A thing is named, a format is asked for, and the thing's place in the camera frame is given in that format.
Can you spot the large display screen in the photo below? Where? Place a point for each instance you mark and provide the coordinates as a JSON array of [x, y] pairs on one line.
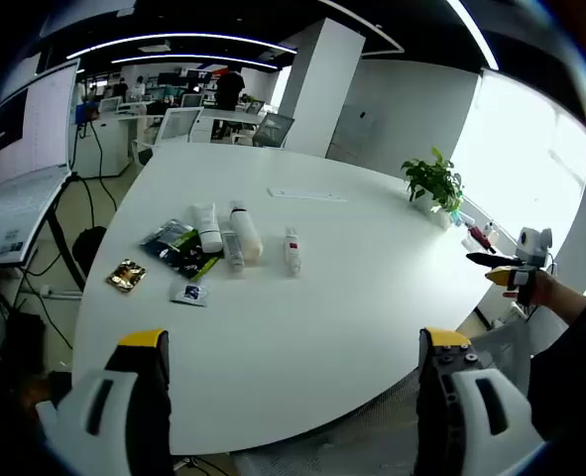
[[39, 124]]

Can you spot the dark red tool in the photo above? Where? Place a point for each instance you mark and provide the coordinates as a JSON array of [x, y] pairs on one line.
[[481, 238]]

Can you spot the small white pot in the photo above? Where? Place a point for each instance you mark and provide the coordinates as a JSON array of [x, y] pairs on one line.
[[442, 220]]

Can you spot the small clear skincare bottle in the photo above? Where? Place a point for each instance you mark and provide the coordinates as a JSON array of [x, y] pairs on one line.
[[233, 253]]

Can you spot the white mesh office chair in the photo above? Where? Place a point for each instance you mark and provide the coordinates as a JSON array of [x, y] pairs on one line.
[[181, 124]]

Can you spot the dark mesh office chair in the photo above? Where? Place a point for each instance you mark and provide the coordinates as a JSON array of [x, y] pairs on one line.
[[272, 130]]

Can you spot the white standing desk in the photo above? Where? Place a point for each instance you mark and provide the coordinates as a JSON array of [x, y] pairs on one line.
[[20, 213]]

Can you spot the potted green plant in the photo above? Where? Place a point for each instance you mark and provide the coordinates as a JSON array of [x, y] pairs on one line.
[[433, 178]]

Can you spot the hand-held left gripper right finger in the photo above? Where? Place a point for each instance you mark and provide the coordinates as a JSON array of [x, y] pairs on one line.
[[466, 421]]

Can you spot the gold foil packet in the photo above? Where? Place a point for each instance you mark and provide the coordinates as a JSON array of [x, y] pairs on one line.
[[126, 275]]

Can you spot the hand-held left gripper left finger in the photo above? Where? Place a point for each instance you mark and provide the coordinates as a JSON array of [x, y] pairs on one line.
[[124, 421]]

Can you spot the person's right hand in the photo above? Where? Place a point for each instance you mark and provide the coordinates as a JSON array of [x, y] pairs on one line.
[[544, 290]]

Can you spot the white socket panel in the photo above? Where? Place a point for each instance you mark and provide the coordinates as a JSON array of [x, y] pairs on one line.
[[307, 194]]

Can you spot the long light strip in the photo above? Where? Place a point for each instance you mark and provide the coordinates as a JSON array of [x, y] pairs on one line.
[[173, 35], [476, 35], [198, 57]]

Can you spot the slim red-label skincare bottle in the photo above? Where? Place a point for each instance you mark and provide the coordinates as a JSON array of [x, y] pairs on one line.
[[293, 250]]

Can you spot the large window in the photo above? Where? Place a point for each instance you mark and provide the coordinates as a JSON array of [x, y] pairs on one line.
[[520, 163]]

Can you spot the white skincare pump bottle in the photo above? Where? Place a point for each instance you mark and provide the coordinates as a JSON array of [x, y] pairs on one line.
[[247, 233]]

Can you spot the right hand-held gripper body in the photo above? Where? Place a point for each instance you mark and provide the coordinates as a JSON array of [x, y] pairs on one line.
[[535, 248]]

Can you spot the white blue sachet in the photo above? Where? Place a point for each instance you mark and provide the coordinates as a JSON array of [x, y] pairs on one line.
[[191, 293]]

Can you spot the white skincare tube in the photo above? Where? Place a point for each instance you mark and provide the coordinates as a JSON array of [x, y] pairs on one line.
[[207, 223]]

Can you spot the person in black shirt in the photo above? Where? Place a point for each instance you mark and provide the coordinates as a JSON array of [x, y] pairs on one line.
[[580, 372]]

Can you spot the white power strip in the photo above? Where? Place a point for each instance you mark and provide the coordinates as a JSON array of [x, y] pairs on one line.
[[59, 292]]

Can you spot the black green sachet packet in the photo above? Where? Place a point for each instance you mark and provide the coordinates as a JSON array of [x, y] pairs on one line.
[[193, 258]]

